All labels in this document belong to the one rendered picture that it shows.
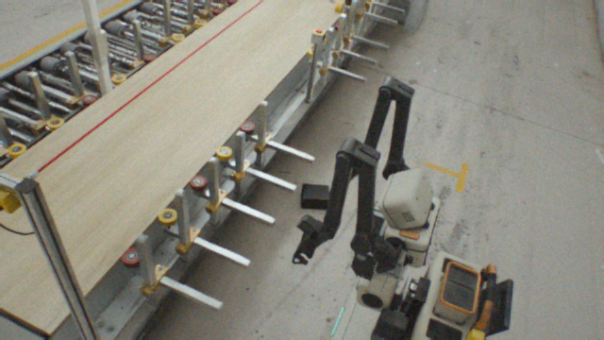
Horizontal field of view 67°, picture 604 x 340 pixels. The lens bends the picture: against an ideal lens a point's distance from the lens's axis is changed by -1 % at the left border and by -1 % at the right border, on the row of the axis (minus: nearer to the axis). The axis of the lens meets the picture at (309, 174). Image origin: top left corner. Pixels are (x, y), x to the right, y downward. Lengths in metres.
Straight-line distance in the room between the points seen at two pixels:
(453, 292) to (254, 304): 1.30
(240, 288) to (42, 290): 1.30
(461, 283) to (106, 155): 1.79
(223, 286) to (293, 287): 0.44
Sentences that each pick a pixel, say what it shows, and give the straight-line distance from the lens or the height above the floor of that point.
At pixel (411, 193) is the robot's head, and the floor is 1.39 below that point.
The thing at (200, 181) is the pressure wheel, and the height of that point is 0.90.
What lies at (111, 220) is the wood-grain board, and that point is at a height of 0.90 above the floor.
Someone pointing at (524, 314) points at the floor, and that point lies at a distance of 3.44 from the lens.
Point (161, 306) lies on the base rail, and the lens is 2.16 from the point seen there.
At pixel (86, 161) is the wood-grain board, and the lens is 2.49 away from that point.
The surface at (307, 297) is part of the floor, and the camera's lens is 2.99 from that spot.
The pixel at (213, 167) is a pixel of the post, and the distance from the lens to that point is 2.08.
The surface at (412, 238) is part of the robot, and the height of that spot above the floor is 1.23.
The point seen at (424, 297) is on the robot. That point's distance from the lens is 2.19.
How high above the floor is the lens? 2.54
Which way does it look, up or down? 44 degrees down
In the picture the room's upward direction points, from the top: 10 degrees clockwise
